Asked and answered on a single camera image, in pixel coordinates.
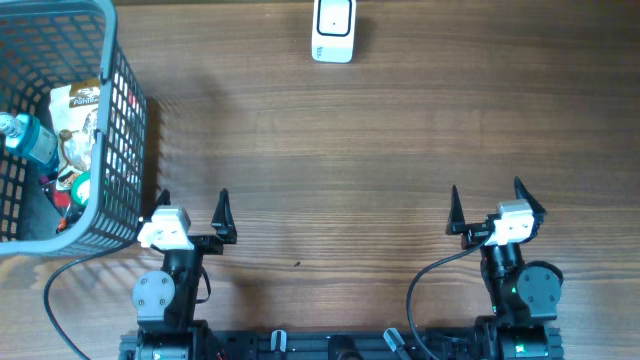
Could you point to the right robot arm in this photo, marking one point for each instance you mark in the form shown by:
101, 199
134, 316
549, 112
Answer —
524, 295

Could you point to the white brown snack pouch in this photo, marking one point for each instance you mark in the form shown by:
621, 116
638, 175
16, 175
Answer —
74, 114

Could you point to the grey plastic mesh basket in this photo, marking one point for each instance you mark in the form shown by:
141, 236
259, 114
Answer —
49, 44

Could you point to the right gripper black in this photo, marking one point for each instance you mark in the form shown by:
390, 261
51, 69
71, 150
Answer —
475, 232

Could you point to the red black small packet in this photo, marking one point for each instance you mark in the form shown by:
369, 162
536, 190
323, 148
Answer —
69, 212

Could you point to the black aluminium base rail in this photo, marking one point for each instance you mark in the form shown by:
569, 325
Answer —
445, 343

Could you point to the green lid spice jar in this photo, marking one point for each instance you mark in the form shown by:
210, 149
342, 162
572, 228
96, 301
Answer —
80, 190

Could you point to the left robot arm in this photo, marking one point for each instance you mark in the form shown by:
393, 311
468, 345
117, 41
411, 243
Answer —
165, 299

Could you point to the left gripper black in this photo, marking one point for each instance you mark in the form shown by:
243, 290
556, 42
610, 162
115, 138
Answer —
212, 245

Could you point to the white barcode scanner box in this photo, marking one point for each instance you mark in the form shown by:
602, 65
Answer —
333, 30

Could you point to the blue mouthwash bottle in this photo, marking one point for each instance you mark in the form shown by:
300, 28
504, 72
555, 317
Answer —
26, 137

